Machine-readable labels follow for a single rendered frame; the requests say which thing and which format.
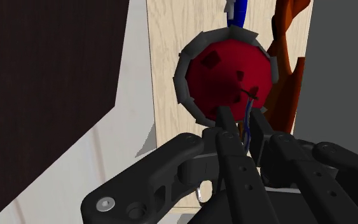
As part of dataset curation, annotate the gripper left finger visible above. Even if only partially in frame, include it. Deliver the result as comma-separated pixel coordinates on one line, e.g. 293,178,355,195
80,106,279,224

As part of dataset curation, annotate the blue and white object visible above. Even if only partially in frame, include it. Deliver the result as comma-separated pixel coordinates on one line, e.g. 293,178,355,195
224,0,249,29

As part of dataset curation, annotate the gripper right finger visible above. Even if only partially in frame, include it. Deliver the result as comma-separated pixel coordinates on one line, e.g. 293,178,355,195
249,108,358,224

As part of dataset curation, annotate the light wooden table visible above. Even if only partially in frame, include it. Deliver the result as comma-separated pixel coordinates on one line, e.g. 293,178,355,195
146,0,314,216

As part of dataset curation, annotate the thin blue and silver cord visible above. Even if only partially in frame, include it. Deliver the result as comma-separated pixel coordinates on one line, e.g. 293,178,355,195
239,88,260,153

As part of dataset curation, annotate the orange curved figure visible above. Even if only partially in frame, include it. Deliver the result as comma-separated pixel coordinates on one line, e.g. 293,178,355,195
238,0,312,137

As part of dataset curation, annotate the dark brown cabinet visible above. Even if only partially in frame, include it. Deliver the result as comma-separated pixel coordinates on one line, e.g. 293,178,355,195
0,0,130,224

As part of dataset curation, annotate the red bowl with grey rim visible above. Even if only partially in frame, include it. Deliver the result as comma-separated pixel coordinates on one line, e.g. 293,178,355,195
173,25,279,128

